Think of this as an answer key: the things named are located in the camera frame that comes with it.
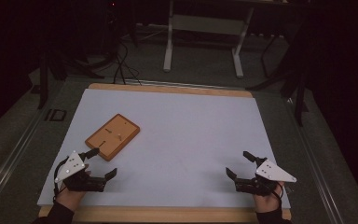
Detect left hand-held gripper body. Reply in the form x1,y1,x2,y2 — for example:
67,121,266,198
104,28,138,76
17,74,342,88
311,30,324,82
54,151,106,192

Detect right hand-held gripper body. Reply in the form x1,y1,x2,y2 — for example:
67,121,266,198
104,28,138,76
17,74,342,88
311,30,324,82
234,159,297,197

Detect wooden board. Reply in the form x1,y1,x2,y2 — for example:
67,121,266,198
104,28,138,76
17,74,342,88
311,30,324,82
84,113,141,162

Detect person's right hand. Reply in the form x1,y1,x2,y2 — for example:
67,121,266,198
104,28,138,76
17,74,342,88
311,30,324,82
253,186,284,215

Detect person's left hand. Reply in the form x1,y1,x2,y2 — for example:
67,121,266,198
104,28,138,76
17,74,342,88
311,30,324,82
55,187,87,213

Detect pale grey table mat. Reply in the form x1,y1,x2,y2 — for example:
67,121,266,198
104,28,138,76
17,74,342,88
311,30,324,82
36,88,292,210

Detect dark stand legs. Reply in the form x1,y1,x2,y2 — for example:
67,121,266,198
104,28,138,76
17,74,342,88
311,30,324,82
246,27,310,127

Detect left hand-held gripper cable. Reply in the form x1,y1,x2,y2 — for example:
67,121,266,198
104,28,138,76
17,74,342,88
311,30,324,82
53,156,69,198

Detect hand-held gripper cable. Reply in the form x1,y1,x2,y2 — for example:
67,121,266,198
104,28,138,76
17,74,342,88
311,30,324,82
272,182,285,201
53,156,69,198

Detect right hand-held gripper cable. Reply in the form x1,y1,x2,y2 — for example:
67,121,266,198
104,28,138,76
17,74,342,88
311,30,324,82
272,182,285,201

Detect aluminium floor rail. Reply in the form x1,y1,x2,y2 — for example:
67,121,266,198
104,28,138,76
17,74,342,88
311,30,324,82
0,104,55,206
283,97,344,224

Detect black rectangular bracket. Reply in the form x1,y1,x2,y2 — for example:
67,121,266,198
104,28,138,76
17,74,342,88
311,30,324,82
44,108,68,122

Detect black floor cables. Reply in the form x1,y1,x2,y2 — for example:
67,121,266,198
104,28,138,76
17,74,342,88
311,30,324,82
112,40,143,87

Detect white metal stand frame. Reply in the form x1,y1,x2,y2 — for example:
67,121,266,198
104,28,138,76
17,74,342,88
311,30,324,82
162,0,255,79

